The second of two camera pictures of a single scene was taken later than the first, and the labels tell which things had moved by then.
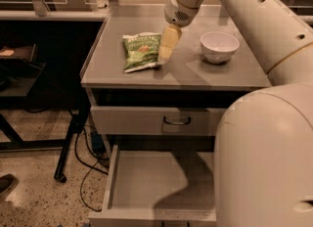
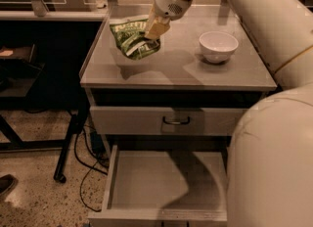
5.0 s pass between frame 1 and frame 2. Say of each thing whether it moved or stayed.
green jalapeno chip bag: moved
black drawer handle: stayed
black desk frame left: stayed
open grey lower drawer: stayed
